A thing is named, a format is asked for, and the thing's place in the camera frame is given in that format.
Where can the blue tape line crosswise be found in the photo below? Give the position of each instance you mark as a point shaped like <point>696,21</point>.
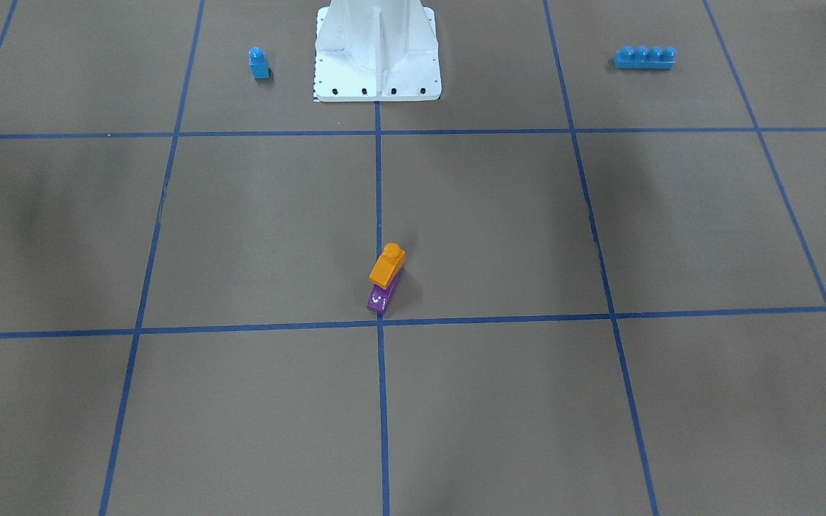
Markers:
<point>319,325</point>

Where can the blue tape line lengthwise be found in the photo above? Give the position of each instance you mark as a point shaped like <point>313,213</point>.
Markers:
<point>380,344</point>

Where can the purple trapezoid block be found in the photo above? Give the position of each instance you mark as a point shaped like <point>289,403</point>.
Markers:
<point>380,297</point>

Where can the long blue studded block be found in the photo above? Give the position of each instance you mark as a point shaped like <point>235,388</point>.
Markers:
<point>644,58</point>

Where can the small blue block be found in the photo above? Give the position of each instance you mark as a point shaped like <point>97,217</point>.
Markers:
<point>258,64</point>

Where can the orange trapezoid block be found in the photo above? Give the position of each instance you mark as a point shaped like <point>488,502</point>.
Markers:
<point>388,265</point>

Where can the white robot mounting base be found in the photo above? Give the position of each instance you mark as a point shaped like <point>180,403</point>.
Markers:
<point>376,51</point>

